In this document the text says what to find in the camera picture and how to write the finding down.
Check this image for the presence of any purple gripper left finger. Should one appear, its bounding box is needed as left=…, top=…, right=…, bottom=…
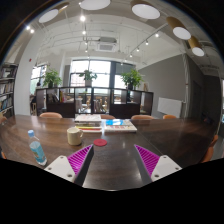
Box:
left=45, top=145, right=94, bottom=186

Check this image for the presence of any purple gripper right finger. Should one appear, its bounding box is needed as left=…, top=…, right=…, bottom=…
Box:
left=134, top=145, right=181, bottom=182

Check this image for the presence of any clear water bottle blue label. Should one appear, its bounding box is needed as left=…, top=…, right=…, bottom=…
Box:
left=28, top=130, right=47, bottom=166

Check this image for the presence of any cream ceramic mug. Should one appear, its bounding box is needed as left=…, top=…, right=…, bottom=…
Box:
left=67, top=127, right=83, bottom=146

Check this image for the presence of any red round coaster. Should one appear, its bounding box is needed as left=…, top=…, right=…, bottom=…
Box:
left=93, top=139, right=107, bottom=147

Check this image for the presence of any stack of books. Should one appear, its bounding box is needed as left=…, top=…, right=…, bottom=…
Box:
left=75, top=114, right=102, bottom=132

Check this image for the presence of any orange chair far right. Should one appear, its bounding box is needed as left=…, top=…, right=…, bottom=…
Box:
left=163, top=115, right=177, bottom=119

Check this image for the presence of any orange chair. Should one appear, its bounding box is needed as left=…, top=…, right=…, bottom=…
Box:
left=100, top=114, right=116, bottom=120
left=131, top=115, right=154, bottom=120
left=201, top=135, right=218, bottom=163
left=163, top=115, right=177, bottom=119
left=40, top=112, right=63, bottom=118

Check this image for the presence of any orange chair right side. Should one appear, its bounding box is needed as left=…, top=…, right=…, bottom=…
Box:
left=201, top=135, right=218, bottom=163

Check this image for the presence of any flat book blue cover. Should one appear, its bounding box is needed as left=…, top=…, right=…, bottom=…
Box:
left=104, top=119, right=137, bottom=132

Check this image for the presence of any orange chair middle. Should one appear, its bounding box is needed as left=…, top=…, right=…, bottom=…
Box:
left=100, top=114, right=116, bottom=120

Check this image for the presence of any orange chair far left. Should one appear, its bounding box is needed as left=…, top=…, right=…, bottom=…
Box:
left=40, top=112, right=63, bottom=118

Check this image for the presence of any white whiteboard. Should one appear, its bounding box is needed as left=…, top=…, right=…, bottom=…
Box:
left=158, top=98, right=182, bottom=118

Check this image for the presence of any dark open shelf divider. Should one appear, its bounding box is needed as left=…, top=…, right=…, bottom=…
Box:
left=36, top=86, right=154, bottom=119

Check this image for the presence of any left potted plant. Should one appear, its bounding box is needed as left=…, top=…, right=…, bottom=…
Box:
left=43, top=68, right=62, bottom=88

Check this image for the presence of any potted plant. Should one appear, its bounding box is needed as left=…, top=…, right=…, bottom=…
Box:
left=80, top=70, right=97, bottom=87
left=121, top=69, right=143, bottom=90
left=43, top=68, right=62, bottom=88

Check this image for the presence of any right potted plant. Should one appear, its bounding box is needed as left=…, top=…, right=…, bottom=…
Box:
left=121, top=69, right=143, bottom=90

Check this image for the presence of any middle potted plant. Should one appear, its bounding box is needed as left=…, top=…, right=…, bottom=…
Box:
left=80, top=70, right=97, bottom=87

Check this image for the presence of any round ceiling lamp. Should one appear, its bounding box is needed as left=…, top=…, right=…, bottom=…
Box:
left=80, top=0, right=111, bottom=10
left=132, top=3, right=160, bottom=19
left=192, top=47, right=204, bottom=57
left=173, top=27, right=191, bottom=40
left=39, top=9, right=58, bottom=23

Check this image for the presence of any ceiling air conditioner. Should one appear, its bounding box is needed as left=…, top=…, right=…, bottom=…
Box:
left=96, top=37, right=117, bottom=52

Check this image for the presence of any bookshelf on left wall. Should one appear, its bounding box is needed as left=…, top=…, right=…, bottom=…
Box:
left=0, top=63, right=18, bottom=118

